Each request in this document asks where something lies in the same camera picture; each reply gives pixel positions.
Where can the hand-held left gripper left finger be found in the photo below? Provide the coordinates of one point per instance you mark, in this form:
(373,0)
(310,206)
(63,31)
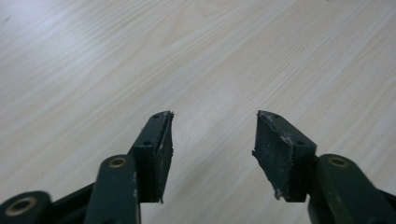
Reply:
(149,161)

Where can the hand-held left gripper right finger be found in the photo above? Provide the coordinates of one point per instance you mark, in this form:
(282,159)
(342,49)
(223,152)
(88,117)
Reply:
(289,161)

